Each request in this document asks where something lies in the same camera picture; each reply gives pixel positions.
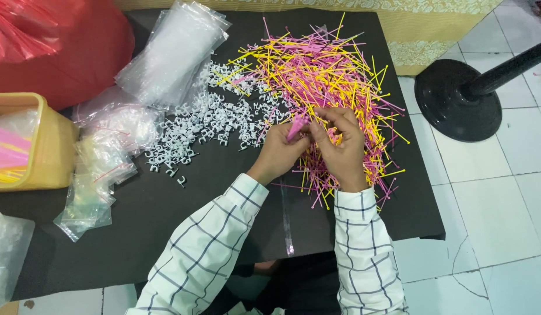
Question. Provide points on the person's left hand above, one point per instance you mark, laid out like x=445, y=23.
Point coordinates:
x=272, y=155

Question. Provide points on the heap of filled clear bags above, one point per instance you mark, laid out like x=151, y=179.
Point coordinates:
x=106, y=148

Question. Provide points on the black stand pole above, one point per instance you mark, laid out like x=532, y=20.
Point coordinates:
x=509, y=68

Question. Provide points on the red plastic bag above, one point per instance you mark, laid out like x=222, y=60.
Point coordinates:
x=56, y=43

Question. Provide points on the black round stand base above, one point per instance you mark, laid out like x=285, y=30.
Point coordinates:
x=449, y=103

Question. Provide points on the large clear plastic bag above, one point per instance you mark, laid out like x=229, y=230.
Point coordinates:
x=6, y=258

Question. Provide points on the stack of empty clear bags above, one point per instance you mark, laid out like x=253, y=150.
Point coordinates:
x=176, y=54

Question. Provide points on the person's dark trousers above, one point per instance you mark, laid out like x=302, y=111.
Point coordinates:
x=292, y=286

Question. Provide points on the yellow plastic bin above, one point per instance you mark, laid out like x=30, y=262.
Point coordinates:
x=49, y=148

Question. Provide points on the person's right hand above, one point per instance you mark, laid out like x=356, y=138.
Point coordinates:
x=345, y=153

